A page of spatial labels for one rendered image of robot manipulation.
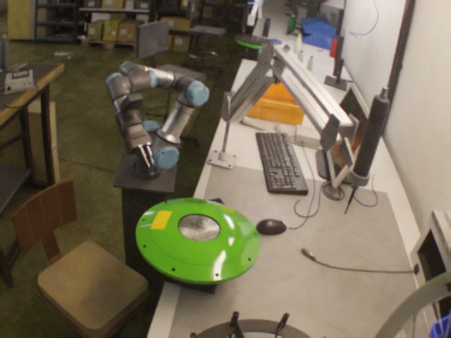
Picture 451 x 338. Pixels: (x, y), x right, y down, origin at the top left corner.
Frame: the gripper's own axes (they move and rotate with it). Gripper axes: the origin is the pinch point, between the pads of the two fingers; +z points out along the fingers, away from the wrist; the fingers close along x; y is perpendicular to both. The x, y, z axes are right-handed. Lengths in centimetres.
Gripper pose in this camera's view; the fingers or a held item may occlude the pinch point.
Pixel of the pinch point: (151, 165)
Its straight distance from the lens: 108.6
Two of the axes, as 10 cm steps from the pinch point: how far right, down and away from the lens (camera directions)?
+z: 4.3, 8.8, -2.1
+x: -7.7, 2.4, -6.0
